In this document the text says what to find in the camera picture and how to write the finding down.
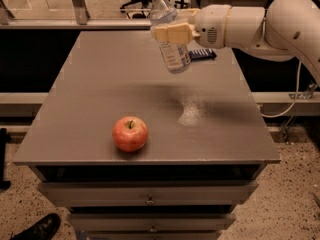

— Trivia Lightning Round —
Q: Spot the grey metal railing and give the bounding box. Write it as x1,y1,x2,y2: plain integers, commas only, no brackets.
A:
0,0,320,30

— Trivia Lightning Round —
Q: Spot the grey drawer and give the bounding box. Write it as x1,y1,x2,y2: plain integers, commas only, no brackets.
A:
38,181,258,207
68,213,235,233

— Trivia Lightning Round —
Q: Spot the red apple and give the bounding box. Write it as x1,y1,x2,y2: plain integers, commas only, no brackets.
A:
112,116,148,153

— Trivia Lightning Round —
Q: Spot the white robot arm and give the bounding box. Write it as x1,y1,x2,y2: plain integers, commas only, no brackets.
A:
151,0,320,85

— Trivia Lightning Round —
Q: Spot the grey drawer cabinet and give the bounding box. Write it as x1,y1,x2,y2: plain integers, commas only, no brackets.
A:
14,31,279,240

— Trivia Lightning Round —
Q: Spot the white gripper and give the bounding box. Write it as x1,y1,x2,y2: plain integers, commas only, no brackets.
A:
151,5,231,49

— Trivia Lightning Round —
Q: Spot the white cable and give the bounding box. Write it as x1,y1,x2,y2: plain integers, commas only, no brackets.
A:
259,60,303,120

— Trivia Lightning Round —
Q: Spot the blue label plastic bottle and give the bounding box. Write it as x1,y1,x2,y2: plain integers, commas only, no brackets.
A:
149,0,191,74

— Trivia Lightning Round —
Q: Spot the upper grey drawer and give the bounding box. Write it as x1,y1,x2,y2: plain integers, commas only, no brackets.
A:
38,181,258,207

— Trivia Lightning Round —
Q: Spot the blue striped snack pack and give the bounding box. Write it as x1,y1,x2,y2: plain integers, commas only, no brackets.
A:
189,48,217,61

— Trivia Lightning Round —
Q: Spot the metal floor bracket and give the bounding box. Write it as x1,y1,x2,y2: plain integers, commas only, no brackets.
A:
280,81,318,145

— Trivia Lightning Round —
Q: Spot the black leather shoe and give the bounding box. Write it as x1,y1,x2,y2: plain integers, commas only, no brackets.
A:
9,213,61,240

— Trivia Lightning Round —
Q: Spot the lower grey drawer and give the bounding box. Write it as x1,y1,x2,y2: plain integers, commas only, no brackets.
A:
68,213,235,233

